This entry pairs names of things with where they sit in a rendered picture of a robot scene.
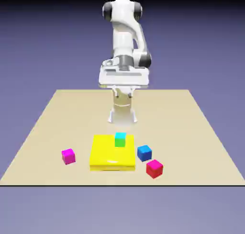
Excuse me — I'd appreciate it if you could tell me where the small green cube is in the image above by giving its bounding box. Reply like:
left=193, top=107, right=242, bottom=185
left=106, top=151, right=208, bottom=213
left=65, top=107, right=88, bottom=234
left=114, top=132, right=127, bottom=148

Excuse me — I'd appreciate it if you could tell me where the small blue cube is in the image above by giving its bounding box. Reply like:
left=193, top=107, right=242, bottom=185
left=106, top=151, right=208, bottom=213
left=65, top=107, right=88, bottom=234
left=136, top=145, right=153, bottom=162

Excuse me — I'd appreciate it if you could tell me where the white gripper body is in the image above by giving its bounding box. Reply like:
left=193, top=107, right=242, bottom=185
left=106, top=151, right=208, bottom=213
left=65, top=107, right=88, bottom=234
left=98, top=65, right=150, bottom=89

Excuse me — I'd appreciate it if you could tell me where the small red cube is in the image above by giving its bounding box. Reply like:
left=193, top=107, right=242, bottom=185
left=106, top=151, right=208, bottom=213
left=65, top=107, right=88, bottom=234
left=145, top=159, right=164, bottom=179

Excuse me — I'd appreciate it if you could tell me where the large yellow box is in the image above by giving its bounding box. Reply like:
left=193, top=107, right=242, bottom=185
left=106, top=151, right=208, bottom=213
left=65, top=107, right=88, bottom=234
left=89, top=134, right=136, bottom=172

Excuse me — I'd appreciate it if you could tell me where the small magenta cube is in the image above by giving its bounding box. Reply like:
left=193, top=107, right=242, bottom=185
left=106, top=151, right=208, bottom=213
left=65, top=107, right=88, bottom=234
left=61, top=148, right=77, bottom=166

